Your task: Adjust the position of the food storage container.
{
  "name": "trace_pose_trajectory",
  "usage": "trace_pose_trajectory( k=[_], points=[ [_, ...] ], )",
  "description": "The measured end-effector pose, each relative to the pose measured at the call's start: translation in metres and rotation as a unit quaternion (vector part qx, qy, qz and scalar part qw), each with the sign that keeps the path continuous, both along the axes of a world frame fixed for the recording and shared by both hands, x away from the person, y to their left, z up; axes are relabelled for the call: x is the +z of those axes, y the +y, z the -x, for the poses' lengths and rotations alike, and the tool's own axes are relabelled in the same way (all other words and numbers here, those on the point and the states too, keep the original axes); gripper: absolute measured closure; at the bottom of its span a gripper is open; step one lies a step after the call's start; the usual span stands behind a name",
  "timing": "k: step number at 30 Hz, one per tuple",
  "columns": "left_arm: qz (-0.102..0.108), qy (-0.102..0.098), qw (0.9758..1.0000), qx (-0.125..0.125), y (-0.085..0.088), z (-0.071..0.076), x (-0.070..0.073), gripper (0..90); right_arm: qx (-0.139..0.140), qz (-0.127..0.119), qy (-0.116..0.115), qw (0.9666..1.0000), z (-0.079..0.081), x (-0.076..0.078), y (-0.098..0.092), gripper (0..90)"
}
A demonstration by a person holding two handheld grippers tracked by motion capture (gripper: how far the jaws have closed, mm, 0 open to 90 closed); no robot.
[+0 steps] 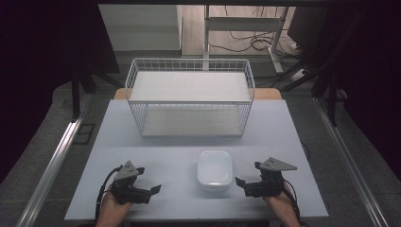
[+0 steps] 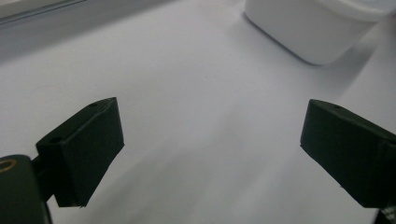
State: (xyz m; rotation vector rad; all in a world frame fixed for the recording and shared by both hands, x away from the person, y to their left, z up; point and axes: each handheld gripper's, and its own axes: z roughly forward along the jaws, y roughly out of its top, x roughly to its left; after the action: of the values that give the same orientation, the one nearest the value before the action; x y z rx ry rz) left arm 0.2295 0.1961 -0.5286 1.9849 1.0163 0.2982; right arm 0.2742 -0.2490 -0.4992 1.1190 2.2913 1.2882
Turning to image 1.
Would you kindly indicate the white cabinet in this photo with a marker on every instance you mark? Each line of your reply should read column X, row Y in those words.
column 142, row 26

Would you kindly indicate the white plastic container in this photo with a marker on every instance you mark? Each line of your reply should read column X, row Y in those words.
column 214, row 170

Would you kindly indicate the aluminium rail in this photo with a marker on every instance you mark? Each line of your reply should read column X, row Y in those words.
column 50, row 167
column 350, row 164

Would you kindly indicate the wooden table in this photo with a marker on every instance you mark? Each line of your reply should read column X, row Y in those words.
column 268, row 94

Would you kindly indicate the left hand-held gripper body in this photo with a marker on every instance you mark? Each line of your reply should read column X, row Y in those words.
column 125, row 176

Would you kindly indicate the black metal stand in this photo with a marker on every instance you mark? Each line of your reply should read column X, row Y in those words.
column 75, row 94
column 331, row 91

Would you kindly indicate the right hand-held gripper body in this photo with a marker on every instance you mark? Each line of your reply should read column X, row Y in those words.
column 271, row 179

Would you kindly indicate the person's right hand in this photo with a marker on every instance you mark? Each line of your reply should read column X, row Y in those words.
column 280, row 209

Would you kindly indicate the white metal desk frame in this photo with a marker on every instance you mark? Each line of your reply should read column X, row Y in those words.
column 242, row 23

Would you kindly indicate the white power strip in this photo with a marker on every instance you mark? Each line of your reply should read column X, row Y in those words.
column 298, row 75

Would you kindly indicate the person's left hand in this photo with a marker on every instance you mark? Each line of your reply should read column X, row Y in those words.
column 112, row 213

